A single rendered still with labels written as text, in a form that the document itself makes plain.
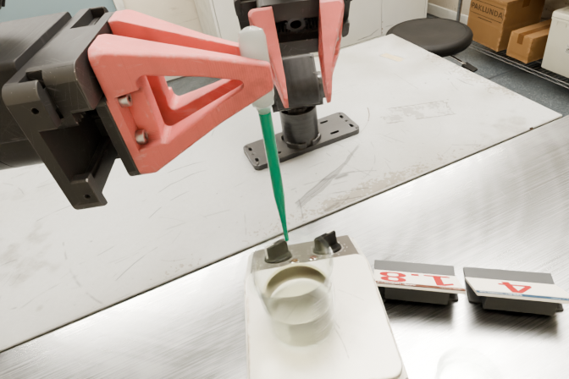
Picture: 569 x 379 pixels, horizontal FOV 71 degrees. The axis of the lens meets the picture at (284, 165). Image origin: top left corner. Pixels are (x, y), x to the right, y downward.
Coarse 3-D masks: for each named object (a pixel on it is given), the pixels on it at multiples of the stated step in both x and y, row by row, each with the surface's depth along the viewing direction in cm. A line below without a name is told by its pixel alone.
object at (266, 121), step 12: (264, 120) 22; (264, 132) 22; (264, 144) 23; (276, 144) 23; (276, 156) 24; (276, 168) 24; (276, 180) 25; (276, 192) 25; (276, 204) 26; (288, 240) 28
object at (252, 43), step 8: (248, 32) 19; (256, 32) 19; (240, 40) 19; (248, 40) 19; (256, 40) 19; (264, 40) 19; (240, 48) 19; (248, 48) 19; (256, 48) 19; (264, 48) 19; (248, 56) 19; (256, 56) 19; (264, 56) 19; (264, 96) 21; (272, 96) 21; (256, 104) 21; (264, 104) 21
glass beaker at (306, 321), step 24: (264, 240) 32; (312, 240) 32; (264, 264) 32; (288, 264) 34; (312, 264) 34; (264, 312) 31; (288, 312) 29; (312, 312) 29; (336, 312) 34; (288, 336) 31; (312, 336) 31
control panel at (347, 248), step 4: (340, 236) 48; (344, 236) 48; (348, 236) 48; (340, 240) 47; (344, 240) 47; (348, 240) 47; (340, 244) 46; (344, 244) 45; (348, 244) 45; (352, 244) 45; (344, 248) 44; (348, 248) 44; (352, 248) 44; (336, 252) 44; (340, 252) 43; (344, 252) 43; (348, 252) 43; (352, 252) 43; (356, 252) 43; (336, 256) 42
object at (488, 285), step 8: (472, 280) 43; (480, 280) 44; (488, 280) 44; (480, 288) 40; (488, 288) 40; (496, 288) 40; (504, 288) 41; (512, 288) 41; (520, 288) 41; (528, 288) 41; (536, 288) 41; (544, 288) 41; (552, 288) 41; (552, 296) 38; (560, 296) 38; (568, 296) 39
